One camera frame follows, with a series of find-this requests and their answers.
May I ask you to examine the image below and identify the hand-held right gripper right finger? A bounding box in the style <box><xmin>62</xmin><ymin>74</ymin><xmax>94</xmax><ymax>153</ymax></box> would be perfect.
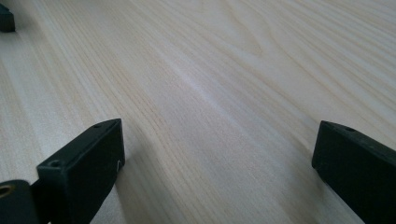
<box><xmin>311</xmin><ymin>119</ymin><xmax>396</xmax><ymax>224</ymax></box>

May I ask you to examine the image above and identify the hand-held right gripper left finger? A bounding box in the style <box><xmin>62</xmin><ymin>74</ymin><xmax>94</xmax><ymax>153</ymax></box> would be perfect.
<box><xmin>31</xmin><ymin>118</ymin><xmax>126</xmax><ymax>224</ymax></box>

